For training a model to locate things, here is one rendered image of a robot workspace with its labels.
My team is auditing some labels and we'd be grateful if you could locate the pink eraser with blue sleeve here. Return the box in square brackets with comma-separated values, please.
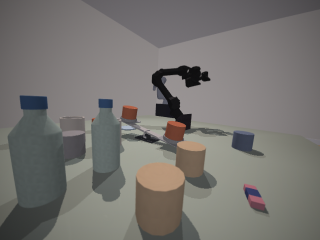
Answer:
[243, 184, 266, 211]

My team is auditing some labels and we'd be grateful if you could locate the tan cylinder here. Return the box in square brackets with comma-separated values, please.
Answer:
[175, 141, 206, 178]
[135, 162, 186, 236]

